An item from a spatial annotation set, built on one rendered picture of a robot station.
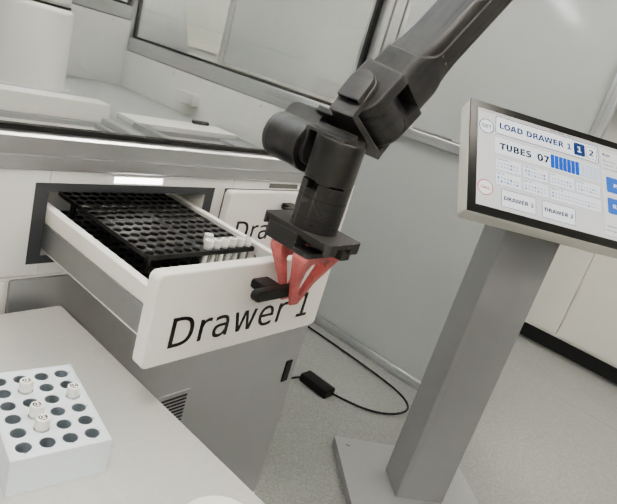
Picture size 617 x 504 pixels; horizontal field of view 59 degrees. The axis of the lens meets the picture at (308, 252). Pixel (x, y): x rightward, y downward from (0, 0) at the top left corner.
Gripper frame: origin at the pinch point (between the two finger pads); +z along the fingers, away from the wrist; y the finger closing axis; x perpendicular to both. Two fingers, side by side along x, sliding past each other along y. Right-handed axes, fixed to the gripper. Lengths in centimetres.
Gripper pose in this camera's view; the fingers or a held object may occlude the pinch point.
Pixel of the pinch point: (290, 295)
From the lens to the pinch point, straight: 66.5
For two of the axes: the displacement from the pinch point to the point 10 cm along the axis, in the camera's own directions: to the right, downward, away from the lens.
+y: -7.2, -4.3, 5.5
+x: -6.3, 0.6, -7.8
